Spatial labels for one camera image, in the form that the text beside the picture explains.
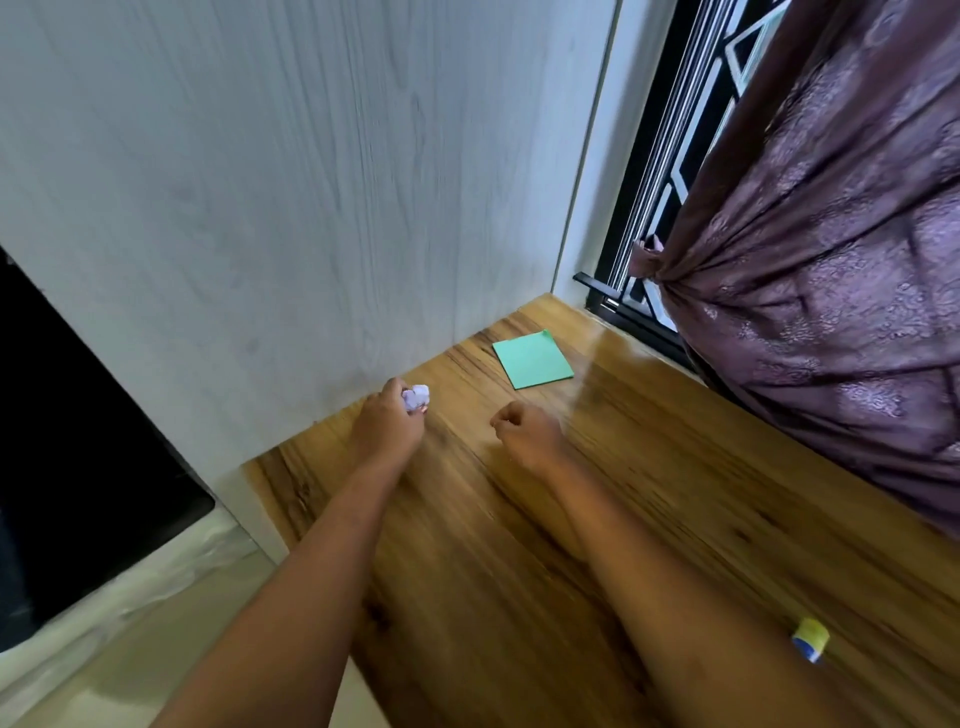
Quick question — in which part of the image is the person's right hand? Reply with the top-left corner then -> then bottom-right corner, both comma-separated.
489,399 -> 571,478

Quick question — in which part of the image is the black window frame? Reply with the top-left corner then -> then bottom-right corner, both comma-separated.
573,0 -> 793,369

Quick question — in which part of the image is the person's left hand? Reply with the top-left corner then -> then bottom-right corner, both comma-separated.
348,377 -> 433,481

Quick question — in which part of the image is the blue glue stick yellow cap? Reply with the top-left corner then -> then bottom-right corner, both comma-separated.
791,616 -> 832,666

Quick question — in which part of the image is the black chair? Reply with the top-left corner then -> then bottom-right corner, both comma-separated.
0,247 -> 217,654

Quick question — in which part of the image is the green sticky note pad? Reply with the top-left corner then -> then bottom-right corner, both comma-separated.
491,329 -> 576,391

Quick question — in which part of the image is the purple patterned curtain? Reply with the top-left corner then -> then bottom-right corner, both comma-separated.
628,0 -> 960,541

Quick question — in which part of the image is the person's left forearm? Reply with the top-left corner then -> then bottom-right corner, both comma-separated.
149,457 -> 414,728

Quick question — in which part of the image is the person's right forearm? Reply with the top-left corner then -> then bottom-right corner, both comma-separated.
539,457 -> 886,728

